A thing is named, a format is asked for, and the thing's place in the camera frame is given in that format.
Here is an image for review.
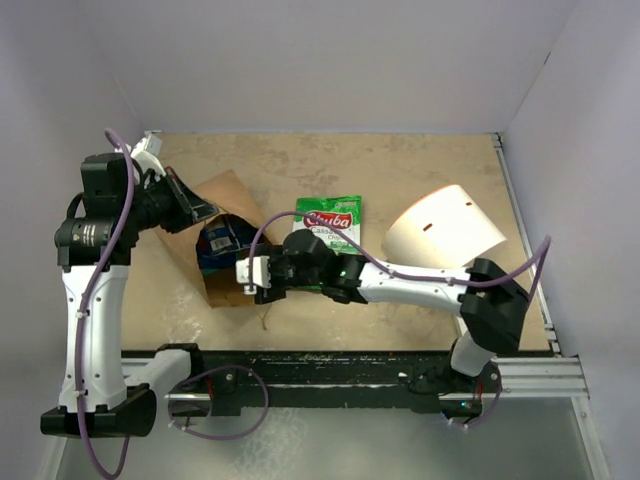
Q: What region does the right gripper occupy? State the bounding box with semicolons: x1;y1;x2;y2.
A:
253;244;324;303

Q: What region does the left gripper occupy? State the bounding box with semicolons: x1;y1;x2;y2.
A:
122;166;219;234

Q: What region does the brown paper bag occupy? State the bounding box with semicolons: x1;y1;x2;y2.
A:
156;170;265;308

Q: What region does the green Chuba cassava chips bag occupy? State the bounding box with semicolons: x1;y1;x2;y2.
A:
292;195;362;254

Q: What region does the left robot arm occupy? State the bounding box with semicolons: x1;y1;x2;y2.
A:
40;152;219;438

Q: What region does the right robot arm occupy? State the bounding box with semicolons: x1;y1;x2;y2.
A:
235;230;529;391

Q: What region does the blue snack packet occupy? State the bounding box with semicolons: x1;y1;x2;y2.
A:
195;214;257;276

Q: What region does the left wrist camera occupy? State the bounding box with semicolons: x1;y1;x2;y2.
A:
127;133;165;176

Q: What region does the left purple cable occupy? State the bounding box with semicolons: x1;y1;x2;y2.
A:
77;128;136;480

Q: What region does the purple cable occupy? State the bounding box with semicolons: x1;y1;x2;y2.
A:
77;128;136;480
244;210;552;431

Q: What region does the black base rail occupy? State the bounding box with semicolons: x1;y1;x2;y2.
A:
159;349;504;416

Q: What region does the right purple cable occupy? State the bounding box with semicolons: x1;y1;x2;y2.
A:
244;210;552;431

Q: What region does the aluminium table frame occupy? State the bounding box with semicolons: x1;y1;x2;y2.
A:
49;130;611;480

